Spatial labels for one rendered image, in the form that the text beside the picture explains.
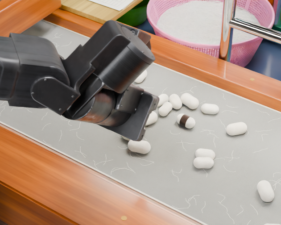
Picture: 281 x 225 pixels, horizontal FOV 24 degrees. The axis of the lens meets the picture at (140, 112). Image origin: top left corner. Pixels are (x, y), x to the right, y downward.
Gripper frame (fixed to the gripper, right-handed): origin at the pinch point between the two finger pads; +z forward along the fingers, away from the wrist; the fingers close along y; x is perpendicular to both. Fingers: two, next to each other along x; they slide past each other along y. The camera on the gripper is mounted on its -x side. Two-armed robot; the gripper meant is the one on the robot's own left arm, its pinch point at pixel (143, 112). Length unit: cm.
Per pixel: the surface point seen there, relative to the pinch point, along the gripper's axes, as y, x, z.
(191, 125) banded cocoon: -1.5, 0.0, 16.0
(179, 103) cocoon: 3.0, -2.6, 18.5
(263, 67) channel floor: -0.1, -15.3, 45.9
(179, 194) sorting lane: -7.9, 9.8, 6.3
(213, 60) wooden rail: 3.9, -12.1, 28.3
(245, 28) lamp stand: -0.9, -19.3, 24.8
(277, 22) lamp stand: 2, -26, 51
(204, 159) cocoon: -7.9, 3.7, 10.7
